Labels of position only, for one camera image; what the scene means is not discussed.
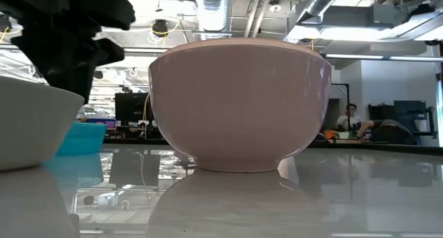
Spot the smooth silver ventilation duct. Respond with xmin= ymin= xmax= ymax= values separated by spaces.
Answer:
xmin=305 ymin=0 xmax=347 ymax=17

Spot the long ceiling light strip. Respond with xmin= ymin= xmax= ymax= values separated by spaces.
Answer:
xmin=321 ymin=53 xmax=443 ymax=63

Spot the ribbed silver ventilation duct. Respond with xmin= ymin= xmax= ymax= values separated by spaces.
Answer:
xmin=192 ymin=0 xmax=232 ymax=40

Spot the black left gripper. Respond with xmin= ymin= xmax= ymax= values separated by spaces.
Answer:
xmin=0 ymin=0 xmax=136 ymax=104

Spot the black ceiling cable reel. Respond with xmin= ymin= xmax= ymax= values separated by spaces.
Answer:
xmin=152 ymin=19 xmax=170 ymax=37

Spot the pink ceramic bowl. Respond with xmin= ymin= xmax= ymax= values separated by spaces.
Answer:
xmin=147 ymin=37 xmax=332 ymax=174

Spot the teal bowl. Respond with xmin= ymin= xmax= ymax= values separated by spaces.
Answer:
xmin=55 ymin=122 xmax=109 ymax=158

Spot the black computer monitor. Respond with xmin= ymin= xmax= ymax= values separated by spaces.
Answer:
xmin=114 ymin=92 xmax=154 ymax=124

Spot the white ceramic bowl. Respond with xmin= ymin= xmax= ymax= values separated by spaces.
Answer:
xmin=0 ymin=75 xmax=86 ymax=172

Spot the person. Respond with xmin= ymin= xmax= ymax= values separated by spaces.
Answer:
xmin=355 ymin=118 xmax=415 ymax=145
xmin=336 ymin=103 xmax=363 ymax=132

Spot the purple storage box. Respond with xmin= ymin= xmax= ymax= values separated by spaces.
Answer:
xmin=86 ymin=118 xmax=116 ymax=129

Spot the black equipment rack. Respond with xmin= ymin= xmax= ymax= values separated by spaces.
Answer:
xmin=367 ymin=100 xmax=436 ymax=138

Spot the yellow hanging cable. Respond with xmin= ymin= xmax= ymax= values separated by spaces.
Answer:
xmin=141 ymin=92 xmax=152 ymax=138

